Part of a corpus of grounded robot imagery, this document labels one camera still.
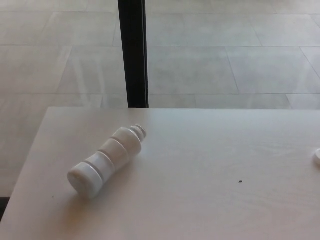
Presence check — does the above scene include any black vertical frame post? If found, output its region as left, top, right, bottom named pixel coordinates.
left=117, top=0, right=150, bottom=109

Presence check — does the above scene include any white translucent plastic bottle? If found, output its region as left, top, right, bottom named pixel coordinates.
left=66, top=124, right=148, bottom=200

